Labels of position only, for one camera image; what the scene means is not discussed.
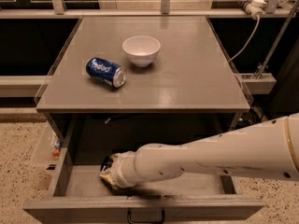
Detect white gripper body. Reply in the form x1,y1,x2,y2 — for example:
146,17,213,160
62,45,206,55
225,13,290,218
111,151,137,189

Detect dark blue rxbar wrapper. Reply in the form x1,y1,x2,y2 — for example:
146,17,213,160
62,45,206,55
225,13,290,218
100,156,113,172

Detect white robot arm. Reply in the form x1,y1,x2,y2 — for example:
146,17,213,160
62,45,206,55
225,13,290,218
99,113,299,189

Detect grey open top drawer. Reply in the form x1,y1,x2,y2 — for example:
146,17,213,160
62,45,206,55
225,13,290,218
23,114,263,224

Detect grey counter cabinet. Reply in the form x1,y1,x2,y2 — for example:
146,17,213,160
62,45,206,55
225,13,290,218
35,15,251,147

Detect small orange blue item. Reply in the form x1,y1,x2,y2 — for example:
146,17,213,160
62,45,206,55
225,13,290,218
52,140,61,159

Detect clear plastic side bin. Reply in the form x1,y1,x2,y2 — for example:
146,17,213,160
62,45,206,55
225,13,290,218
30,123,58,172

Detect blue pepsi soda can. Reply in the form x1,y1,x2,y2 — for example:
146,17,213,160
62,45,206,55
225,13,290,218
86,57,126,88

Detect white ceramic bowl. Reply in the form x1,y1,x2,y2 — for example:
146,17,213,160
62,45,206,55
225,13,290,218
122,35,161,67

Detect white power strip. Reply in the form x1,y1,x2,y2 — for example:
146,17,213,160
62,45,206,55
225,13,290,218
236,0,266,17

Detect black drawer handle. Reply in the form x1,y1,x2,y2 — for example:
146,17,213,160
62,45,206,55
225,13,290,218
127,209,165,224

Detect black floor cables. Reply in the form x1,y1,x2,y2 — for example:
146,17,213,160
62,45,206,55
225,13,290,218
239,105,267,128

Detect metal railing frame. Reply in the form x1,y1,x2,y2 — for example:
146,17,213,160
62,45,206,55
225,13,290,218
0,0,298,19

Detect white power cable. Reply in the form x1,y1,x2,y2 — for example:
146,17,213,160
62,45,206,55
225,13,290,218
226,13,262,63

